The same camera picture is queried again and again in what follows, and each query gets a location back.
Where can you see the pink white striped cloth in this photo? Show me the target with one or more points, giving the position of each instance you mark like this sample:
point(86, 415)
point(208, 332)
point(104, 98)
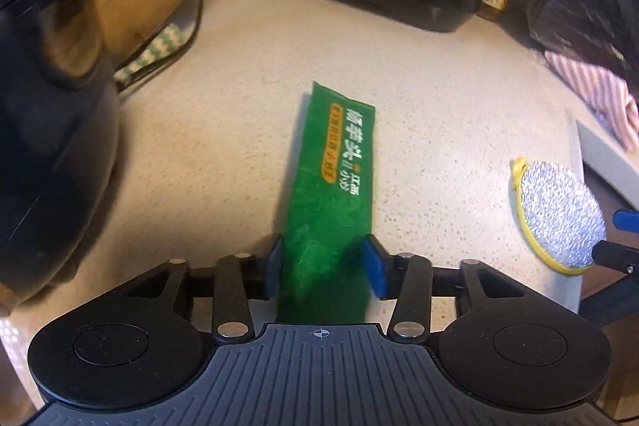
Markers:
point(594, 86)

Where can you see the green snack packet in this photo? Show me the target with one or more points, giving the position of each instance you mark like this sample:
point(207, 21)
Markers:
point(329, 166)

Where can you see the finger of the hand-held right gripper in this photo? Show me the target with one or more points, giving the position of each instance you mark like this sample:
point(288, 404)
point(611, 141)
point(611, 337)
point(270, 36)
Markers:
point(616, 259)
point(628, 220)

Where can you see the silver round scrubber yellow rim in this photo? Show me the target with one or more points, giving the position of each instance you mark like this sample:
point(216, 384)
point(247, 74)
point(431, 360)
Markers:
point(554, 211)

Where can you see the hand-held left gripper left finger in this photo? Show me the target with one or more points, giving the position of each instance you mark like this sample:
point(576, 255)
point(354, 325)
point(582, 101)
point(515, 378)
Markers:
point(274, 266)

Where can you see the green white zigzag cloth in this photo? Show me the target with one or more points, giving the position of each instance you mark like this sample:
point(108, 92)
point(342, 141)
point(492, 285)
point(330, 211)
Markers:
point(159, 44)

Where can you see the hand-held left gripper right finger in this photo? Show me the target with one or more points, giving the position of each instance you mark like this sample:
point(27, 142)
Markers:
point(375, 274)

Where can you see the dark blue rice cooker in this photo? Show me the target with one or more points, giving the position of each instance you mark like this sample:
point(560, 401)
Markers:
point(50, 131)

